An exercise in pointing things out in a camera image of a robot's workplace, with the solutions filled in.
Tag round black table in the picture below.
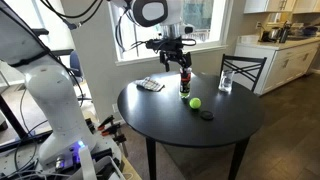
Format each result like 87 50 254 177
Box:
117 70 266 180

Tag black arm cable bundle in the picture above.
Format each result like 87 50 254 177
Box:
39 0 105 30

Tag wooden robot stand top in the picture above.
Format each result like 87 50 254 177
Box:
119 155 143 180

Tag black round lid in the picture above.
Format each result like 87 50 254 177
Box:
200 110 215 121

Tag white kitchen counter cabinet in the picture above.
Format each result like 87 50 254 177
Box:
234 34 320 96

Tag white wall cabinets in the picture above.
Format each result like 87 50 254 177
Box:
243 0 320 15

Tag black coffee maker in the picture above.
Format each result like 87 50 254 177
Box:
279 22 292 44

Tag orange handled black clamp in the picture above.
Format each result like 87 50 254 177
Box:
97 114 116 131
101 123 122 137

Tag silver kettle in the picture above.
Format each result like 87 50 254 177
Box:
268 27 281 42

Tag black desk frame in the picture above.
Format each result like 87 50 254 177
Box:
0 28 75 153

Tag green tennis ball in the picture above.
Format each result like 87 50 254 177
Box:
189 97 202 110

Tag clear glass cup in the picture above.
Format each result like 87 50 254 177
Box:
218 69 235 93

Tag blue office chair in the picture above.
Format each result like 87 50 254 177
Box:
69 50 93 103

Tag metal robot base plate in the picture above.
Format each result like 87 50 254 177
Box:
0 133 126 180

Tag checkered dish cloth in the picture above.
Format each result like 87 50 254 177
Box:
134 76 166 93

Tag black floor cables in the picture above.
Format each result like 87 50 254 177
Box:
12 87 51 176

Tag white framed window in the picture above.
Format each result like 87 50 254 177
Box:
108 0 234 66

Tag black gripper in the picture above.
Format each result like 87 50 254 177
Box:
159 46 193 73

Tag black clamp with silver tip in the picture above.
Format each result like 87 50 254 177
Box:
113 133 130 158

